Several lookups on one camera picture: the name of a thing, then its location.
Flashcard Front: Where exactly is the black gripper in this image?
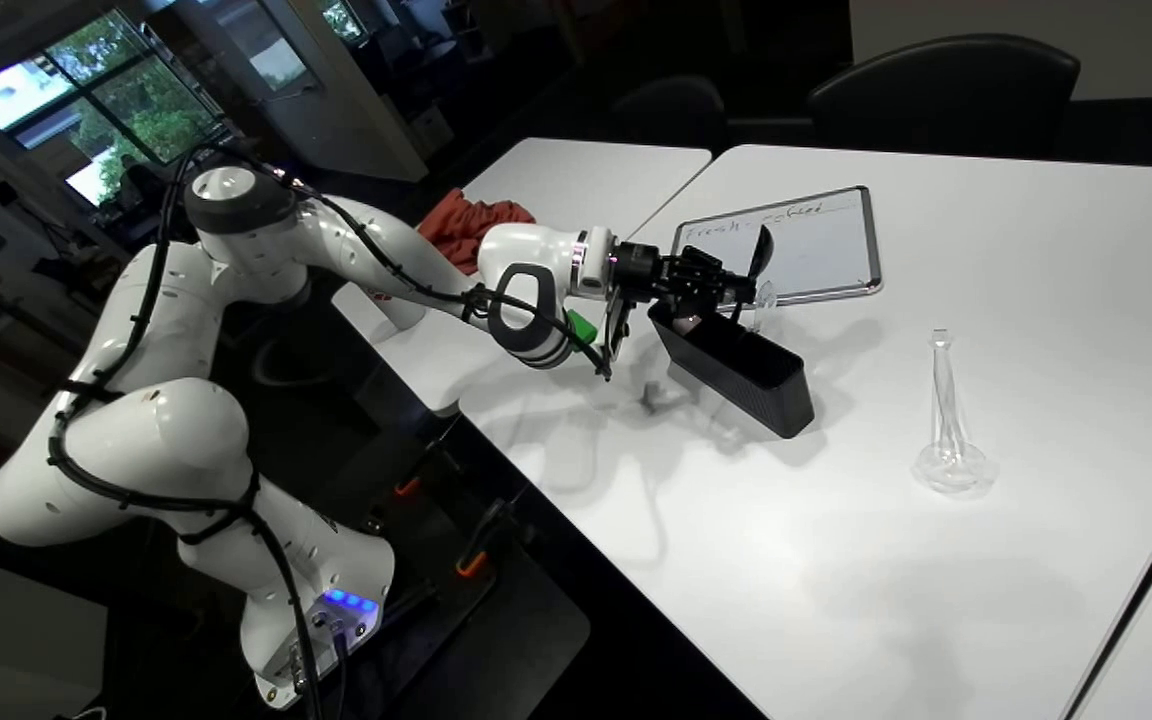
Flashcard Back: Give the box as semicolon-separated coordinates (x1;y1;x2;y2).
613;243;723;316

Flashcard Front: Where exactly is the black cutlery holder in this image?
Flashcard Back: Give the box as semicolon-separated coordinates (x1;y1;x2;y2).
648;302;817;439

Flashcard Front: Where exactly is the black plastic spoon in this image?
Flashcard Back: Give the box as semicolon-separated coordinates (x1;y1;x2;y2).
731;223;775;320

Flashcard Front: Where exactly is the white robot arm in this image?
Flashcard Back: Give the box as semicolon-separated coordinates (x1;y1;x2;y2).
0;160;685;707

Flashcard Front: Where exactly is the green block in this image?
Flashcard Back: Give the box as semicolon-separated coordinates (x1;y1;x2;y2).
562;306;599;343

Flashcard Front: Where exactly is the small whiteboard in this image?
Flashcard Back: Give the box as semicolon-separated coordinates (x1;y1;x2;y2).
670;185;883;302

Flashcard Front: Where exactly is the black office chair left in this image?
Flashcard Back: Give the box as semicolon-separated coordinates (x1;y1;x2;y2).
607;77;727;144

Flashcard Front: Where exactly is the black office chair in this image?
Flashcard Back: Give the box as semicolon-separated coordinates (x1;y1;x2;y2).
607;77;727;144
809;33;1081;149

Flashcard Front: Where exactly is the red cloth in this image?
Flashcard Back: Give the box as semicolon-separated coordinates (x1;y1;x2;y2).
417;188;530;273

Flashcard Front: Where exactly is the orange black clamp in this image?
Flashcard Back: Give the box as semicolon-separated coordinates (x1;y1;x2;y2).
452;547;486;581

